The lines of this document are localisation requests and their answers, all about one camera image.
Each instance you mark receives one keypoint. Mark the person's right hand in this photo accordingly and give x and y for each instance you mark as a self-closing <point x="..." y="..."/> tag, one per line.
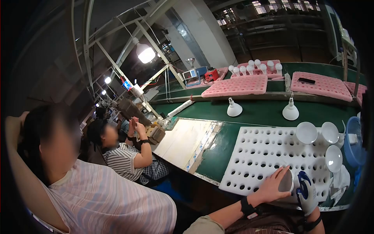
<point x="309" y="197"/>

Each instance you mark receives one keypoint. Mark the white board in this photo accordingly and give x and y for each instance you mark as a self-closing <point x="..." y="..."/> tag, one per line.
<point x="184" y="143"/>

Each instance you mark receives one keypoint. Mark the group of white round bulbs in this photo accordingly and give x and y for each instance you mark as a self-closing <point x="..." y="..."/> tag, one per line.
<point x="254" y="68"/>

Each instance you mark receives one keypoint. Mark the black wrist band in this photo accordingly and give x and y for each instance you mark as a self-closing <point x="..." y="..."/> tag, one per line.
<point x="312" y="223"/>
<point x="247" y="208"/>

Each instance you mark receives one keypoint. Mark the blue plastic basket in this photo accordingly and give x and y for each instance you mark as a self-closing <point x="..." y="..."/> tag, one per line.
<point x="355" y="152"/>

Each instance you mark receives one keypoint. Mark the black phone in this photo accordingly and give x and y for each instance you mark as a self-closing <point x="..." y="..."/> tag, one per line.
<point x="306" y="80"/>

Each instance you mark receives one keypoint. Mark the small blue screen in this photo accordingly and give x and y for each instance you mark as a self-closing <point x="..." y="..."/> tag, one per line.
<point x="127" y="85"/>

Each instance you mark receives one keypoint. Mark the blue and white meter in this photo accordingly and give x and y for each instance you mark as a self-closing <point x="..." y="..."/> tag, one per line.
<point x="191" y="74"/>

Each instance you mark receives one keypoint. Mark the person's left thumb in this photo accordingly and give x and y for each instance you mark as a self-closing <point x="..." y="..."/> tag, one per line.
<point x="281" y="172"/>

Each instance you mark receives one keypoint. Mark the white foam tray with holes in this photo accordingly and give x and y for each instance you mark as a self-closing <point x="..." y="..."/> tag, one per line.
<point x="257" y="152"/>

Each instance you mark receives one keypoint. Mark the stack of cardboard boxes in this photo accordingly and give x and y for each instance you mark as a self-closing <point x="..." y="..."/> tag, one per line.
<point x="156" y="132"/>

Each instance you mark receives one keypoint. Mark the wrapped white tube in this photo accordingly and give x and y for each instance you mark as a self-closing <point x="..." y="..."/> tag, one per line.
<point x="181" y="107"/>

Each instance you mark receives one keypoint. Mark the large lit hanging bulb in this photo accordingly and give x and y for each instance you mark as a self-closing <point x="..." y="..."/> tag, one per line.
<point x="145" y="53"/>

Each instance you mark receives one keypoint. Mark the silver funnel lamp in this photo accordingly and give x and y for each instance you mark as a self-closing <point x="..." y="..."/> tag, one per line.
<point x="190" y="62"/>

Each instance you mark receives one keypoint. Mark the person's left hand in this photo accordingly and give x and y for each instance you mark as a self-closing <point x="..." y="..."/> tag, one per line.
<point x="268" y="187"/>

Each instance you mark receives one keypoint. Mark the red electrical device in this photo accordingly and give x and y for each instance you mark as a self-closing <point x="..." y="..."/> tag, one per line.
<point x="211" y="75"/>

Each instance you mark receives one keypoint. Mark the white reflector lamp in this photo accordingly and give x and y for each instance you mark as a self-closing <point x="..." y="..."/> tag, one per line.
<point x="334" y="158"/>
<point x="306" y="132"/>
<point x="330" y="132"/>
<point x="286" y="182"/>
<point x="234" y="108"/>
<point x="290" y="111"/>

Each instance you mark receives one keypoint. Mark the person's right fingers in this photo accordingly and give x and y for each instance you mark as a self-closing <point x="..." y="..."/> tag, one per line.
<point x="303" y="182"/>

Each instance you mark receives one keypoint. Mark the white metal frame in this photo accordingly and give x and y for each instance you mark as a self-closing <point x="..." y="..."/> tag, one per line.
<point x="86" y="58"/>

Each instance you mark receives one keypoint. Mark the green conveyor belt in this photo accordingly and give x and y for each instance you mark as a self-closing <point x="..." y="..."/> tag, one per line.
<point x="263" y="112"/>

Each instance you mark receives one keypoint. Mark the crumpled white plastic bags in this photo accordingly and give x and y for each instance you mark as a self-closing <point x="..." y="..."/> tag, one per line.
<point x="341" y="179"/>

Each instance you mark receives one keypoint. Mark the row of windows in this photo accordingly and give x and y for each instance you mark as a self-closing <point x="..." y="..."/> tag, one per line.
<point x="263" y="8"/>

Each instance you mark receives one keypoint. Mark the white block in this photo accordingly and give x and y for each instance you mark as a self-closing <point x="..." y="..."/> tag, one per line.
<point x="352" y="139"/>

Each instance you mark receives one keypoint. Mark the white foam strip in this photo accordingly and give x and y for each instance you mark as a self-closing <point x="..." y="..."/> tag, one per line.
<point x="287" y="82"/>

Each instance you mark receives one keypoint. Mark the person's body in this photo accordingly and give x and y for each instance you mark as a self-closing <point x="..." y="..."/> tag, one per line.
<point x="263" y="226"/>

